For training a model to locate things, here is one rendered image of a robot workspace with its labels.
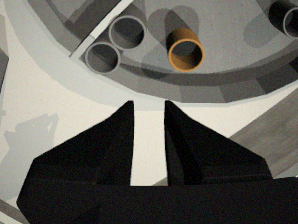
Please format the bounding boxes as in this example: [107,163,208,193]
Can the bronze bushing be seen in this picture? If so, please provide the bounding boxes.
[166,28,205,72]

